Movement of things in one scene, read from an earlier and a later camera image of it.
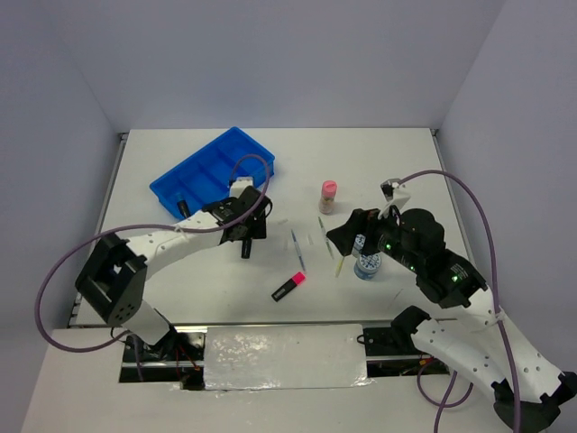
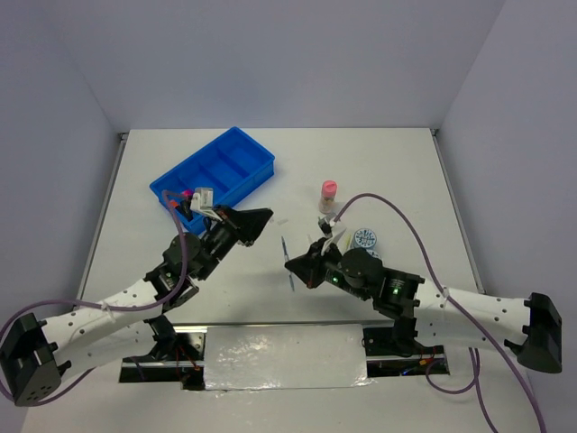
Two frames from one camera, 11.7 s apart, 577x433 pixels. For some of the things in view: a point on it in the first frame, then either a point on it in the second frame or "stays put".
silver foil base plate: (308, 356) stays put
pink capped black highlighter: (297, 279) -> (188, 194)
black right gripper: (361, 220) -> (307, 266)
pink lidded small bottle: (328, 190) stays put
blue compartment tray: (206, 177) stays put
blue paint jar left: (359, 245) stays put
